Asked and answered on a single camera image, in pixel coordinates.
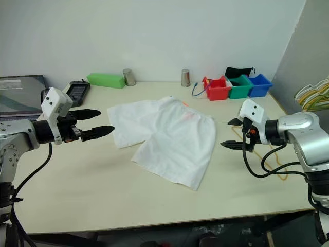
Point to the open laptop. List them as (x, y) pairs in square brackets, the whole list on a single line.
[(20, 95)]

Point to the metal cup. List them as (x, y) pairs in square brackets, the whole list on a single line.
[(129, 77), (185, 78)]

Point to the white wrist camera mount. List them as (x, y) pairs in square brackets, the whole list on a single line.
[(55, 100), (253, 109)]

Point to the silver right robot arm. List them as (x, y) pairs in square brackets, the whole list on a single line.
[(303, 128)]

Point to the blue plastic bin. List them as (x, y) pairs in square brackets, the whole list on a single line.
[(259, 86)]

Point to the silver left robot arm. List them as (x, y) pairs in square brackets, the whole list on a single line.
[(15, 133)]

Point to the green plastic bin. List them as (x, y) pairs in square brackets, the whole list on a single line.
[(240, 90)]

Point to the white shorts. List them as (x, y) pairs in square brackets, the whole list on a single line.
[(167, 133)]

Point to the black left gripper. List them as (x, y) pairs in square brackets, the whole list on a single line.
[(68, 128)]

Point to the red plastic bin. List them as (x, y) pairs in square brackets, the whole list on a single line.
[(217, 91)]

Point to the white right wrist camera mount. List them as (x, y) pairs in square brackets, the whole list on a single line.
[(253, 109)]

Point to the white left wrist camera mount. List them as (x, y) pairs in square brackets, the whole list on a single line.
[(55, 100)]

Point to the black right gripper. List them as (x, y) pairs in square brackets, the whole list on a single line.
[(250, 141)]

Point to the green rectangular box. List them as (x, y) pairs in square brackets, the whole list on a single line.
[(105, 80)]

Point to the grey partition panel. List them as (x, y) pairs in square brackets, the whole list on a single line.
[(308, 51)]

